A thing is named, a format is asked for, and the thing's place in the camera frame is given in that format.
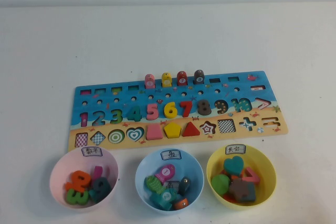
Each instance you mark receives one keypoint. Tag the brown number eight piece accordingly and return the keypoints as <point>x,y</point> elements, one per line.
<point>204,107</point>

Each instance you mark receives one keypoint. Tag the paper label on blue bowl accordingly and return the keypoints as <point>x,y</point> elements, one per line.
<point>170,155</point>

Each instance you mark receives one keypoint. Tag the yellow plastic bowl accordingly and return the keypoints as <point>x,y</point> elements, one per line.
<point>267,171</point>

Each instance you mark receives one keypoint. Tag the teal heart piece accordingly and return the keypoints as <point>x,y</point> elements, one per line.
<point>233,166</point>

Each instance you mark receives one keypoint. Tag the orange shape piece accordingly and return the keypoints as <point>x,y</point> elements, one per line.
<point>228,199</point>

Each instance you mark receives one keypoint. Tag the yellow number six piece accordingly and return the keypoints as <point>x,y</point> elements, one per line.
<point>168,111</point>

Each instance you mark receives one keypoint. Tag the blue-grey square piece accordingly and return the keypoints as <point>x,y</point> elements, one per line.
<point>250,193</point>

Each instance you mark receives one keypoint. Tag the pink number one piece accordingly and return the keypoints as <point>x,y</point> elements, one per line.
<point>97,172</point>

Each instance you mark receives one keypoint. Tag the green striped fish piece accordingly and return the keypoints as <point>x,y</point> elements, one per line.
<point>155,184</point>

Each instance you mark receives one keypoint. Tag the red number seven piece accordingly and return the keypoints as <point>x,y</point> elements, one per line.
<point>186,104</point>

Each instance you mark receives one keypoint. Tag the dark teal fish piece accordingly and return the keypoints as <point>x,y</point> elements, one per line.
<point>184,186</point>

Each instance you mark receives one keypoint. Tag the red triangle piece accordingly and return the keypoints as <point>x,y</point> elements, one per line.
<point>191,130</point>

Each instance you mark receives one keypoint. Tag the green circle piece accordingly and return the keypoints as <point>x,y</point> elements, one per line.
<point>220,184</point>

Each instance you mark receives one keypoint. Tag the pink fish piece one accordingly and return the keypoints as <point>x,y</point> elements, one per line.
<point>165,172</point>

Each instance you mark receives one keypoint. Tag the teal fish piece two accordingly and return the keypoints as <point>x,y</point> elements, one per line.
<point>165,196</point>

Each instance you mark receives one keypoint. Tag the yellow fish peg six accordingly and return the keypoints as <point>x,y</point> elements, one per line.
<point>167,80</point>

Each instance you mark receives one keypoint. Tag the dark teal number nine piece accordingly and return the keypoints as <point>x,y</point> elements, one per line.
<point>105,190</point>

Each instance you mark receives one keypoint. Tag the pink number five piece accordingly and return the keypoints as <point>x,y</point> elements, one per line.
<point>153,116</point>

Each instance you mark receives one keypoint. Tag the brown fish peg eight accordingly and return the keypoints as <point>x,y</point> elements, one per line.
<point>199,77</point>

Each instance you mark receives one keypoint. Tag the orange fish piece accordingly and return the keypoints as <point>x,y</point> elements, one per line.
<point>179,204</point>

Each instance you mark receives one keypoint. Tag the pink trapezoid piece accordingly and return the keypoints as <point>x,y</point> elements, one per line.
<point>154,133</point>

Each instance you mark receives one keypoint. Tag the paper label on yellow bowl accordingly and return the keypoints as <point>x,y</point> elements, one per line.
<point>235,149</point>

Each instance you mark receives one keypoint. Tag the paper label on pink bowl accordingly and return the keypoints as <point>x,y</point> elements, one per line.
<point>92,152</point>

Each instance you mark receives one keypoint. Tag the colourful wooden puzzle board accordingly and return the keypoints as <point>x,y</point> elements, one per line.
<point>225,98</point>

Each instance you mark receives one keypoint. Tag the green number three piece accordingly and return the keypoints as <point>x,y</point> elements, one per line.
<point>72,197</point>

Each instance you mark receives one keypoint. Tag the pink fish peg five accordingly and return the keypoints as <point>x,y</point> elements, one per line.
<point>149,82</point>

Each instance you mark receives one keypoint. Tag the blue plastic bowl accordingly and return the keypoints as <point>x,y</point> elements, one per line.
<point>143,176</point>

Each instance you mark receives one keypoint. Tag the pink plastic bowl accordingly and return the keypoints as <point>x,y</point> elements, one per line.
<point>60,182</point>

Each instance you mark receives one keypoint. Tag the brown star piece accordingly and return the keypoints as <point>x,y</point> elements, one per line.
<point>237,188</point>

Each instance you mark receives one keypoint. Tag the pink greater-than sign piece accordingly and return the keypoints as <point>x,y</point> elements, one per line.
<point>256,178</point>

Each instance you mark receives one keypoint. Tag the orange number two piece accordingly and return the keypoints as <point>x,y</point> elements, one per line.
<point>84,182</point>

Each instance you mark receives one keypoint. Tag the yellow pentagon piece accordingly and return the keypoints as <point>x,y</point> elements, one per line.
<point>172,130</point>

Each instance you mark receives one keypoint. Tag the red fish peg seven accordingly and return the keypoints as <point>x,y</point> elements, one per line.
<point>182,78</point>

